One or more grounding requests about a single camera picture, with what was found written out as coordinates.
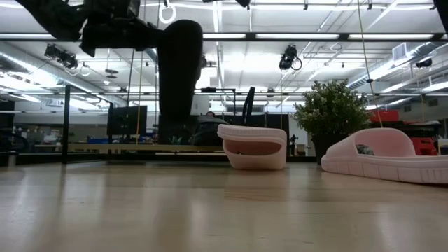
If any black ceiling-mounted camera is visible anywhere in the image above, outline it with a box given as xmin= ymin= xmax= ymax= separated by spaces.
xmin=43 ymin=43 xmax=80 ymax=70
xmin=278 ymin=44 xmax=302 ymax=71

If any black foam slide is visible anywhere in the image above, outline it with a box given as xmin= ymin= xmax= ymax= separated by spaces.
xmin=157 ymin=19 xmax=204 ymax=120
xmin=190 ymin=115 xmax=230 ymax=146

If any pink foam slide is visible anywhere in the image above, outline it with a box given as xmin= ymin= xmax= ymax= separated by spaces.
xmin=321 ymin=127 xmax=448 ymax=185
xmin=216 ymin=123 xmax=288 ymax=172

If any black frame wooden shoe shelf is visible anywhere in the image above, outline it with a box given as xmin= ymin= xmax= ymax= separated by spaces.
xmin=61 ymin=83 xmax=258 ymax=164

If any red crate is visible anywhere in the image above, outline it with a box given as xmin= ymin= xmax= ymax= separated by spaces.
xmin=409 ymin=136 xmax=439 ymax=157

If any white box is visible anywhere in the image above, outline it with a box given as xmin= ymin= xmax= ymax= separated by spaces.
xmin=190 ymin=94 xmax=211 ymax=116

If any green potted plant black pot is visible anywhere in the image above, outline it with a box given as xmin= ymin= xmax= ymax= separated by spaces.
xmin=292 ymin=79 xmax=372 ymax=165

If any black computer monitor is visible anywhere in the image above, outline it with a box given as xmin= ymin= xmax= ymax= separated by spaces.
xmin=106 ymin=104 xmax=148 ymax=138

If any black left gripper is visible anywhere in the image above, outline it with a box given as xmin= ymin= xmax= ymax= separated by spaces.
xmin=80 ymin=17 xmax=165 ymax=58

